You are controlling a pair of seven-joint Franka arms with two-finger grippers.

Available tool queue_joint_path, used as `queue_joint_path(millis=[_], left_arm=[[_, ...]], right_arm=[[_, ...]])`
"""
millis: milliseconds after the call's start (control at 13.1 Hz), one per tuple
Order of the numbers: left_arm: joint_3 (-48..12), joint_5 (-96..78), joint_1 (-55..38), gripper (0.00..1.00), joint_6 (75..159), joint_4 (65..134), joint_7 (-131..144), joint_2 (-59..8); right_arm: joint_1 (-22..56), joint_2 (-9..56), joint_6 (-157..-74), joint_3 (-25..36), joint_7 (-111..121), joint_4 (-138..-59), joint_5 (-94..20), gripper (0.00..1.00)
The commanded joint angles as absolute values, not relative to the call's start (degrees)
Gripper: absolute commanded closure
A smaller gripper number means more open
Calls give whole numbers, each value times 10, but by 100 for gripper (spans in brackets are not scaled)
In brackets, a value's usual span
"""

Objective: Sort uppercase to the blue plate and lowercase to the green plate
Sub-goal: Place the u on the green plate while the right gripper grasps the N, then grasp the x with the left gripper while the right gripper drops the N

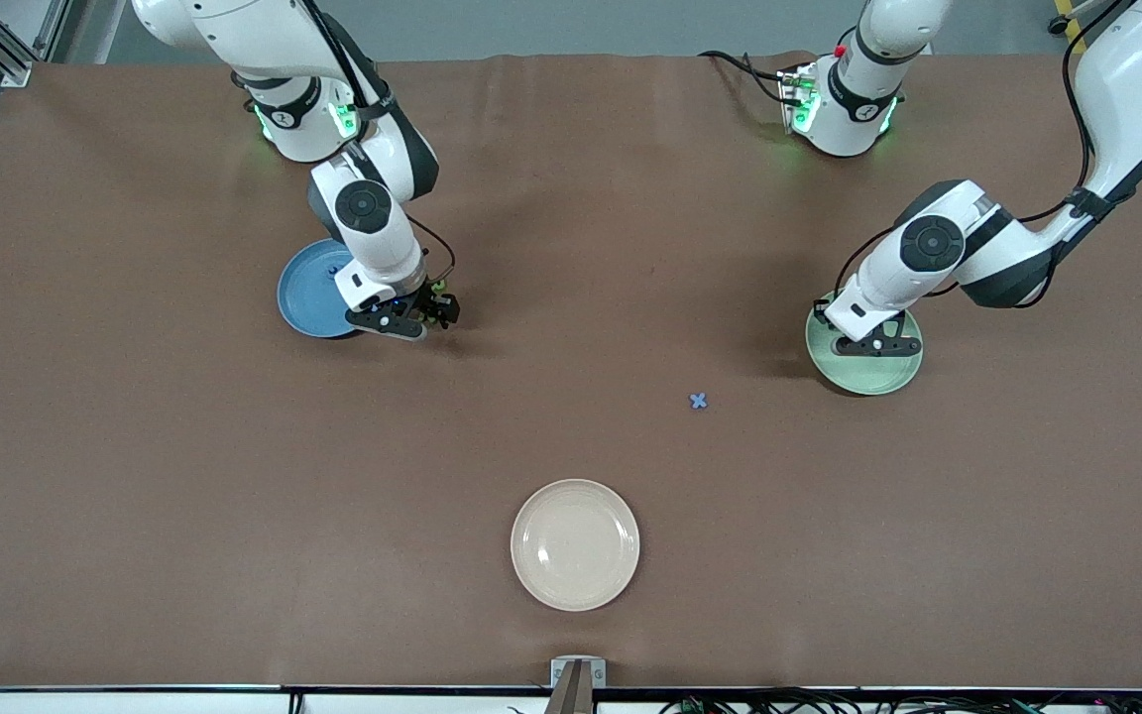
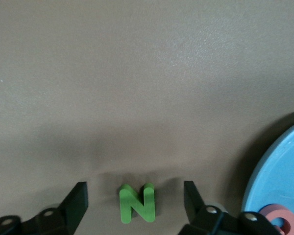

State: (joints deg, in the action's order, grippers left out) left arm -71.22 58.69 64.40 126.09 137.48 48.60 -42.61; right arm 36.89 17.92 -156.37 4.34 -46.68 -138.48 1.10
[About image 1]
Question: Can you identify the brown table cover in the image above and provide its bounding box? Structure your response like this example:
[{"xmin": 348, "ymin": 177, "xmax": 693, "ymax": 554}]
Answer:
[{"xmin": 0, "ymin": 52, "xmax": 1142, "ymax": 690}]

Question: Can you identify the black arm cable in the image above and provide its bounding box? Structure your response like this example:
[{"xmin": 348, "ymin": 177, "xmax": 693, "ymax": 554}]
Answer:
[
  {"xmin": 308, "ymin": 0, "xmax": 458, "ymax": 289},
  {"xmin": 834, "ymin": 40, "xmax": 1097, "ymax": 308}
]

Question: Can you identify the cream plate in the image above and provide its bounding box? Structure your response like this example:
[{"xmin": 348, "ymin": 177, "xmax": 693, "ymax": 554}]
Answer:
[{"xmin": 511, "ymin": 479, "xmax": 641, "ymax": 612}]

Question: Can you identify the white table edge rail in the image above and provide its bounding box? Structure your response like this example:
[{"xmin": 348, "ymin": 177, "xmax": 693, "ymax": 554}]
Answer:
[{"xmin": 0, "ymin": 687, "xmax": 1142, "ymax": 714}]

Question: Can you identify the green plate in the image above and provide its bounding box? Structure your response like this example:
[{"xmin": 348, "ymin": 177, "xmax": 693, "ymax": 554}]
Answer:
[{"xmin": 805, "ymin": 297, "xmax": 925, "ymax": 397}]

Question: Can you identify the metal base connector plate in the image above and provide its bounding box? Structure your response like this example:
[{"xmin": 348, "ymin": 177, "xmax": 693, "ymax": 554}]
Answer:
[{"xmin": 779, "ymin": 64, "xmax": 820, "ymax": 135}]

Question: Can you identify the blue plate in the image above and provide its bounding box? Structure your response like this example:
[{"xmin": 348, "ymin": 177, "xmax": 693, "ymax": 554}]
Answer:
[{"xmin": 277, "ymin": 238, "xmax": 374, "ymax": 339}]

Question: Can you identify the aluminium frame profile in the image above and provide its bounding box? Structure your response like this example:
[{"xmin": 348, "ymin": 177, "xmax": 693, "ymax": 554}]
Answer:
[{"xmin": 0, "ymin": 0, "xmax": 71, "ymax": 88}]

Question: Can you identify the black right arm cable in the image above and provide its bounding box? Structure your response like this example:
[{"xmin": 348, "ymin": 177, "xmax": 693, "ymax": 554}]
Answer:
[{"xmin": 308, "ymin": 0, "xmax": 458, "ymax": 289}]

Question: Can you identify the grey metal camera bracket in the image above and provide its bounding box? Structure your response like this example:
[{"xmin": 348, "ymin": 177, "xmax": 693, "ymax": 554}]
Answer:
[{"xmin": 550, "ymin": 656, "xmax": 608, "ymax": 714}]

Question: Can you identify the black base cable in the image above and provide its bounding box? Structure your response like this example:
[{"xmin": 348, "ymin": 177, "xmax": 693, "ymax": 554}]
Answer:
[{"xmin": 698, "ymin": 50, "xmax": 792, "ymax": 105}]

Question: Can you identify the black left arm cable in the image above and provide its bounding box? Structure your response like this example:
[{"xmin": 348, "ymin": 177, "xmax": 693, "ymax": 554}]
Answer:
[{"xmin": 834, "ymin": 40, "xmax": 1097, "ymax": 308}]

